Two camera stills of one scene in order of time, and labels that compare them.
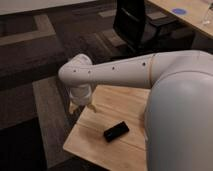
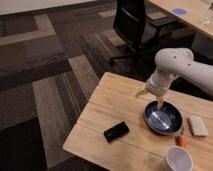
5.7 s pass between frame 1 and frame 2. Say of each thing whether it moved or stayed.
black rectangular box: stayed
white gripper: moved
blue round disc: stayed
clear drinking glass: stayed
